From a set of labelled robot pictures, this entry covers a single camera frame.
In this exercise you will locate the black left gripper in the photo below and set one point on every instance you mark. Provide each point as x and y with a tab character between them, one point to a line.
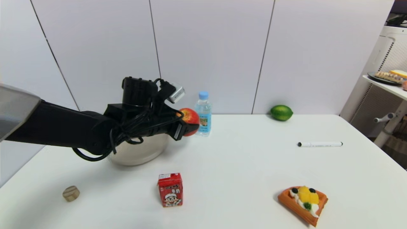
157	125

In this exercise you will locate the red apple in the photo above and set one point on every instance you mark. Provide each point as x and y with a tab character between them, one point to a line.
190	117

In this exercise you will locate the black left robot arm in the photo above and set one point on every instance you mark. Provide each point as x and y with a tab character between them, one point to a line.
63	127

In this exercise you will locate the clear water bottle blue cap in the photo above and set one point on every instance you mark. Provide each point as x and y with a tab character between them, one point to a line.
204	119

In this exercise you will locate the beige round plate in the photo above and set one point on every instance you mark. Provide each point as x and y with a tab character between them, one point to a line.
143	154

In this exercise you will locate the red milk carton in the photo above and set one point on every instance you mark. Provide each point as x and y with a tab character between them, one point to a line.
170	190

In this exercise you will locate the green lime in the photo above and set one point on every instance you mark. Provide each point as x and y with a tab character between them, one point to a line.
281	113

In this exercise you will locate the small wooden block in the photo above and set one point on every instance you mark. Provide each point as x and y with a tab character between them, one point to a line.
71	193

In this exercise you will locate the white marker pen black cap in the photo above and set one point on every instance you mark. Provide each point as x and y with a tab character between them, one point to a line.
321	144

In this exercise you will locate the toy waffle with fruit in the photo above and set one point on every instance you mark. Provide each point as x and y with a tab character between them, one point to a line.
300	203

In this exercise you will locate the white perforated shelf cart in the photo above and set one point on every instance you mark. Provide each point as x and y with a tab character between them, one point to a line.
373	95

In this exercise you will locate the dark plate on shelf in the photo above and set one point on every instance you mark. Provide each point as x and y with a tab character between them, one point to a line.
378	78

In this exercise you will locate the brown toy bread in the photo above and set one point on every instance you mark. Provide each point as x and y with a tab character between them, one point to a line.
388	76

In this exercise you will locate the yellow toy cheese slice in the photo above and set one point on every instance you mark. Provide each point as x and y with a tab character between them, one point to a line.
400	73

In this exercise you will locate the pink toy peach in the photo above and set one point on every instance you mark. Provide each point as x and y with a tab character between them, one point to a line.
404	85

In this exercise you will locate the black device on cart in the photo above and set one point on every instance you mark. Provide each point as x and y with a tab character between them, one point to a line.
397	20

